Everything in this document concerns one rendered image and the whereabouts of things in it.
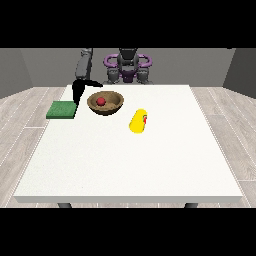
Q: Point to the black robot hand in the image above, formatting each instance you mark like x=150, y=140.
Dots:
x=78, y=88

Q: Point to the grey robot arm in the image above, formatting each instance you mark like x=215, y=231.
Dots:
x=84, y=65

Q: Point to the small red ball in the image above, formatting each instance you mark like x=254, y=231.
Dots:
x=100, y=101

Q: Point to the green square pad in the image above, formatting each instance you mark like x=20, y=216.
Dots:
x=62, y=109

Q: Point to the brown wooden bowl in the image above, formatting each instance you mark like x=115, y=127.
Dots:
x=110, y=105

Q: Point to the yellow cup with melon print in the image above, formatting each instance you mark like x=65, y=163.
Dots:
x=137, y=121

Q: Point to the grey robot trunk purple rings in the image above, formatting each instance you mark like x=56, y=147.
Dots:
x=127, y=68

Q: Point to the dark table leg stub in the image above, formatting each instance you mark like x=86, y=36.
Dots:
x=64, y=205
x=191, y=205

